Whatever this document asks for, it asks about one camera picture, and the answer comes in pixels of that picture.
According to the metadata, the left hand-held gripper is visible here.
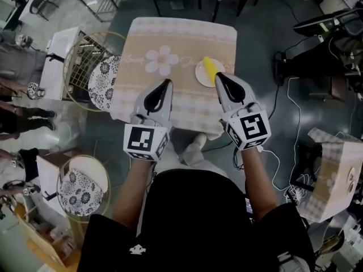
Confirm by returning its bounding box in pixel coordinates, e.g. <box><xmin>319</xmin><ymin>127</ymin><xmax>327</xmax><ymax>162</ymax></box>
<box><xmin>123</xmin><ymin>79</ymin><xmax>174</xmax><ymax>162</ymax></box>

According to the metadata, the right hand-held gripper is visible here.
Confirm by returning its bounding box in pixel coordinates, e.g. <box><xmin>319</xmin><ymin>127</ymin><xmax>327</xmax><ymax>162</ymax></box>
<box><xmin>214</xmin><ymin>74</ymin><xmax>272</xmax><ymax>152</ymax></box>

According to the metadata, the yellow banana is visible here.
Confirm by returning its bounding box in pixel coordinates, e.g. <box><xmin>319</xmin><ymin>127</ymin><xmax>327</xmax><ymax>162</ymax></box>
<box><xmin>203</xmin><ymin>56</ymin><xmax>221</xmax><ymax>86</ymax></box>

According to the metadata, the white round plate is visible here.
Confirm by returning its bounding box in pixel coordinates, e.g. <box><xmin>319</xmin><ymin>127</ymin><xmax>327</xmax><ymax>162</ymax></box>
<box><xmin>194</xmin><ymin>58</ymin><xmax>227</xmax><ymax>88</ymax></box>

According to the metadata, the person's left forearm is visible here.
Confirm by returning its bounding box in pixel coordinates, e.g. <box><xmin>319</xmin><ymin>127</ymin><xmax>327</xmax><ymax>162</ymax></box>
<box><xmin>112</xmin><ymin>156</ymin><xmax>156</xmax><ymax>231</ymax></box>

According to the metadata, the person's right forearm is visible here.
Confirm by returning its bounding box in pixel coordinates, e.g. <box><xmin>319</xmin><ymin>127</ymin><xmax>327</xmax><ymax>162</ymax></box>
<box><xmin>240</xmin><ymin>147</ymin><xmax>281</xmax><ymax>223</ymax></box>

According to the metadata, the person's white shoe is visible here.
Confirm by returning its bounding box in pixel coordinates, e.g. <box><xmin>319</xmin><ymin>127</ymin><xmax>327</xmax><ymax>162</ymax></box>
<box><xmin>190</xmin><ymin>133</ymin><xmax>208</xmax><ymax>152</ymax></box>

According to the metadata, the floral seat cushion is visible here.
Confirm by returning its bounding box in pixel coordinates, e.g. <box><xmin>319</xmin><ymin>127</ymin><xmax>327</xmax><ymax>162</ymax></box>
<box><xmin>87</xmin><ymin>54</ymin><xmax>122</xmax><ymax>112</ymax></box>
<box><xmin>58</xmin><ymin>168</ymin><xmax>104</xmax><ymax>217</ymax></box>

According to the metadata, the checked floral tablecloth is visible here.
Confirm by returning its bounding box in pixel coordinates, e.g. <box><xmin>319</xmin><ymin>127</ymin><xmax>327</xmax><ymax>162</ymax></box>
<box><xmin>294</xmin><ymin>127</ymin><xmax>363</xmax><ymax>224</ymax></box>
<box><xmin>109</xmin><ymin>16</ymin><xmax>238</xmax><ymax>141</ymax></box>

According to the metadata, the clear plastic basin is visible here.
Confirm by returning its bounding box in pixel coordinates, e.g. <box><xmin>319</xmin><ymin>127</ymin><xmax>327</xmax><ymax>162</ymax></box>
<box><xmin>55</xmin><ymin>122</ymin><xmax>79</xmax><ymax>145</ymax></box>

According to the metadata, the black mesh office chair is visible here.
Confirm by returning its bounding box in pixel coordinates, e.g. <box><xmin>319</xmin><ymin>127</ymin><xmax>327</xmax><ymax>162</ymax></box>
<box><xmin>293</xmin><ymin>7</ymin><xmax>363</xmax><ymax>38</ymax></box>

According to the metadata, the person's black shirt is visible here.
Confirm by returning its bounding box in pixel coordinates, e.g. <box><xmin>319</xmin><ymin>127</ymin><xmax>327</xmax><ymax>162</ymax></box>
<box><xmin>77</xmin><ymin>168</ymin><xmax>316</xmax><ymax>272</ymax></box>

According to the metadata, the black armchair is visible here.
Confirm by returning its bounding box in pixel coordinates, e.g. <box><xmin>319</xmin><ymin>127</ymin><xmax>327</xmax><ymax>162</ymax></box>
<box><xmin>28</xmin><ymin>0</ymin><xmax>61</xmax><ymax>22</ymax></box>

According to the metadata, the wooden crate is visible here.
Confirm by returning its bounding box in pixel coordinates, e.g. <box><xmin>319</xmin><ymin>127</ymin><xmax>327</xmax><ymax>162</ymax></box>
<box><xmin>14</xmin><ymin>204</ymin><xmax>86</xmax><ymax>269</ymax></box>

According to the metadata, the gold wire round chair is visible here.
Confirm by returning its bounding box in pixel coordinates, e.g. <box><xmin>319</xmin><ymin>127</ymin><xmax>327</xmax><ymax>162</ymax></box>
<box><xmin>56</xmin><ymin>154</ymin><xmax>112</xmax><ymax>224</ymax></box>
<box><xmin>62</xmin><ymin>31</ymin><xmax>128</xmax><ymax>113</ymax></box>

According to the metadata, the black metal table frame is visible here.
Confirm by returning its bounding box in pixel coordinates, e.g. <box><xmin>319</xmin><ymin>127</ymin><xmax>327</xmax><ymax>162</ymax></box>
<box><xmin>289</xmin><ymin>140</ymin><xmax>323</xmax><ymax>193</ymax></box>

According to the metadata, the black waist recorder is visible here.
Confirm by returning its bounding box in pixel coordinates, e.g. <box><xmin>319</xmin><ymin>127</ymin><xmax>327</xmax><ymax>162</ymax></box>
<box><xmin>244</xmin><ymin>197</ymin><xmax>255</xmax><ymax>218</ymax></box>

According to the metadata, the white floor cable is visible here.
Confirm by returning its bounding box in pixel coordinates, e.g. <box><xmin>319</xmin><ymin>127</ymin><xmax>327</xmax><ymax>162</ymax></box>
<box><xmin>259</xmin><ymin>76</ymin><xmax>315</xmax><ymax>206</ymax></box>

